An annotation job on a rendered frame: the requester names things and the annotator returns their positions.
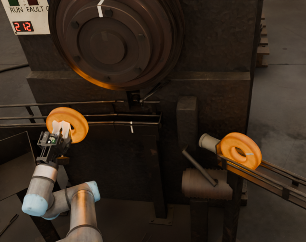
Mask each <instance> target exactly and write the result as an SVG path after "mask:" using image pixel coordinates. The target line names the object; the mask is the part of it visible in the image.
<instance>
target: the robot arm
mask: <svg viewBox="0 0 306 242"><path fill-rule="evenodd" d="M52 127H53V132H52V133H50V132H45V133H43V132H41V135H40V138H39V140H38V143H37V145H38V146H39V147H40V148H41V149H42V153H41V156H40V157H37V159H36V161H37V162H38V163H37V166H36V168H35V171H34V173H33V176H32V179H31V181H30V184H29V187H28V190H27V193H26V195H25V197H24V202H23V206H22V211H23V212H25V213H27V214H29V215H32V216H41V217H42V218H44V219H47V220H52V219H55V218H56V217H57V216H58V215H59V214H60V213H62V212H65V211H68V210H71V221H70V231H69V232H68V234H67V236H66V238H64V239H61V240H59V241H56V242H103V239H102V234H101V232H100V230H99V229H98V228H97V222H96V213H95V204H94V203H95V202H96V201H99V200H100V193H99V190H98V187H97V183H96V182H95V181H90V182H85V183H82V184H79V185H76V186H73V187H70V188H66V189H63V190H60V191H57V192H53V193H52V190H53V187H54V184H55V181H56V178H57V174H58V169H59V166H58V165H61V166H63V165H66V164H69V159H70V158H69V157H65V156H64V154H66V153H67V150H68V148H70V145H71V143H72V133H71V126H70V124H69V123H68V122H65V121H62V122H59V123H58V122H57V121H53V122H52ZM61 132H62V133H61ZM41 136H43V139H42V141H41V142H40V139H41Z"/></svg>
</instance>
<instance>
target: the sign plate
mask: <svg viewBox="0 0 306 242"><path fill-rule="evenodd" d="M1 1H2V4H3V6H4V9H5V11H6V13H7V16H8V18H9V21H10V23H11V25H12V28H13V31H14V33H15V35H33V34H50V31H49V26H48V7H49V4H48V1H47V0H36V1H37V4H38V5H29V4H28V1H27V0H17V2H18V4H19V5H18V6H10V5H9V2H8V0H1ZM15 23H17V24H15ZM26 23H28V24H26ZM18 24H19V27H17V30H16V26H18ZM23 24H24V25H23ZM29 24H30V27H29ZM27 26H28V30H31V31H28V30H27ZM25 28H26V29H25ZM18 30H20V31H18Z"/></svg>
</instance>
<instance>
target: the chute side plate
mask: <svg viewBox="0 0 306 242"><path fill-rule="evenodd" d="M131 126H132V129H133V133H132V131H131ZM88 127H89V129H88V133H87V135H86V137H85V138H84V139H132V140H143V138H142V135H155V137H156V141H159V140H160V137H159V130H158V125H132V124H115V125H114V124H91V125H88ZM25 131H28V133H29V135H30V137H31V139H32V140H39V138H40V135H41V132H43V133H45V132H49V130H48V129H47V126H19V127H0V140H3V139H6V138H8V137H11V136H14V135H17V134H19V133H23V132H25Z"/></svg>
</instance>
